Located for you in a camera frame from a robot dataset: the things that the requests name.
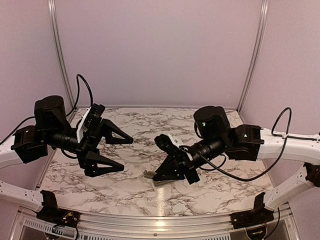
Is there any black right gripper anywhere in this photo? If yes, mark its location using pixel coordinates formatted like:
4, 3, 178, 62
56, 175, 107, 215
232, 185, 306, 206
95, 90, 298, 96
152, 135, 228, 185

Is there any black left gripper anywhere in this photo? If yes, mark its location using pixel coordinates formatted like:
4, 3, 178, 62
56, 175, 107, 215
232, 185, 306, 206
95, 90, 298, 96
45, 118, 134, 177

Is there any white remote control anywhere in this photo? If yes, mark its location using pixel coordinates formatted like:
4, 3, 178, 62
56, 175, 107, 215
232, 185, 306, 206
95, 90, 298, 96
143, 170, 184, 187

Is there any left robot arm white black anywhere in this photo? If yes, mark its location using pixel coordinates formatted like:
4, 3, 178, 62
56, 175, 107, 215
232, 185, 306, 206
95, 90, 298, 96
0, 95, 134, 178

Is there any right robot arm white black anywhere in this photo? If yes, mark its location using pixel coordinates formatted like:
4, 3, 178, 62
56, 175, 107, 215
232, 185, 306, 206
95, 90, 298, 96
153, 106, 320, 224

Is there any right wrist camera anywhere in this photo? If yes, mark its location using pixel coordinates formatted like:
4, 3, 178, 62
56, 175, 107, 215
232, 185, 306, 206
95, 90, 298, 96
154, 134, 184, 157

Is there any front aluminium rail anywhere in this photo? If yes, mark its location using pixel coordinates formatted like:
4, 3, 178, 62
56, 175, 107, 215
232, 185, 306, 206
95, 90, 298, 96
9, 202, 301, 240

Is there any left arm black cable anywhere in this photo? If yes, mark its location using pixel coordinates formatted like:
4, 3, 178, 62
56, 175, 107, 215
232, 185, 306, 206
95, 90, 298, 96
0, 73, 95, 146

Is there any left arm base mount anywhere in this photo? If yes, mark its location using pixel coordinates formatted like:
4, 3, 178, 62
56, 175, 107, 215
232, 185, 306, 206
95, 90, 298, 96
36, 208, 80, 228

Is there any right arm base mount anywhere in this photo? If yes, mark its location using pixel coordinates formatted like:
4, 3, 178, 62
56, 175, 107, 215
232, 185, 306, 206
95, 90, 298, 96
230, 209, 275, 229

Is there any left aluminium frame post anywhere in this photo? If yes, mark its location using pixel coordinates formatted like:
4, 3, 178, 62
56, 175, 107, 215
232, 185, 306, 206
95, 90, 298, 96
48, 0, 75, 108

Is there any aluminium frame post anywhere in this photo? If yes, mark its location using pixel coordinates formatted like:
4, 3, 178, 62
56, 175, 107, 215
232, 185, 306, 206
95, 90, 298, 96
48, 0, 75, 108
236, 0, 270, 114

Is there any right aluminium frame post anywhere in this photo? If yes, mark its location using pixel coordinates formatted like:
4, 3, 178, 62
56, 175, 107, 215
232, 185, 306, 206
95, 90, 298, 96
236, 0, 270, 114

